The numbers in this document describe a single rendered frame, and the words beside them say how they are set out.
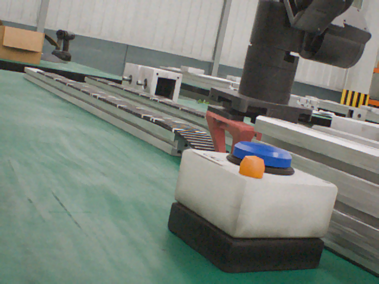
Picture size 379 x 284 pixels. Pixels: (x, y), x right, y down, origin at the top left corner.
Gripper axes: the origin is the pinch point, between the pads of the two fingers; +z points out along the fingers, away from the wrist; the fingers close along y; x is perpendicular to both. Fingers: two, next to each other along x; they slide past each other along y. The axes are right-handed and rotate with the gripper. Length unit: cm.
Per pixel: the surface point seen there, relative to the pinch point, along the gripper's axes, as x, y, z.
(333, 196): -21.9, -11.1, -6.1
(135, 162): 7.1, -10.0, 1.0
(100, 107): 41.9, 0.3, 1.8
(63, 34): 326, 88, 5
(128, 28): 1036, 478, 6
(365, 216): -20.9, -5.4, -4.1
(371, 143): -14.5, 1.4, -8.4
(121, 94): 77, 21, 5
